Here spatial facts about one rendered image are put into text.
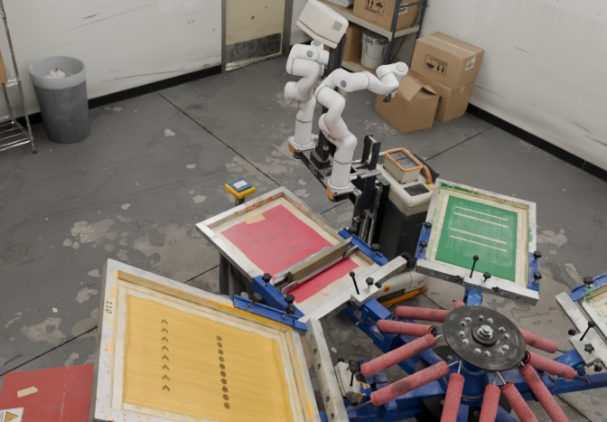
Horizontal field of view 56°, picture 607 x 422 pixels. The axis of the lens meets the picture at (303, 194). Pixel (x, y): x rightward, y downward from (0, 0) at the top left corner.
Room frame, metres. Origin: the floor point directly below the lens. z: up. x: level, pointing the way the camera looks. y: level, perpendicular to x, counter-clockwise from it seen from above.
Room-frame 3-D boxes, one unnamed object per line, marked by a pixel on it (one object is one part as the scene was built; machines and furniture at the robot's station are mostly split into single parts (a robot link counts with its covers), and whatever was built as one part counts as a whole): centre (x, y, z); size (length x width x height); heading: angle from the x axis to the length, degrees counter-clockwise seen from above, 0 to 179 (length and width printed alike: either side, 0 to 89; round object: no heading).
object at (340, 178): (2.52, -0.20, 1.21); 0.16 x 0.13 x 0.15; 121
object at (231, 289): (2.05, 0.23, 0.74); 0.46 x 0.04 x 0.42; 46
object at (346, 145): (2.52, -0.18, 1.37); 0.13 x 0.10 x 0.16; 43
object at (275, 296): (1.79, 0.07, 0.98); 0.30 x 0.05 x 0.07; 46
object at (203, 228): (2.16, 0.04, 0.97); 0.79 x 0.58 x 0.04; 46
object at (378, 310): (1.76, -0.36, 1.02); 0.17 x 0.06 x 0.05; 46
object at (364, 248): (2.19, -0.32, 0.98); 0.30 x 0.05 x 0.07; 46
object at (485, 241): (2.30, -0.94, 1.05); 1.08 x 0.61 x 0.23; 166
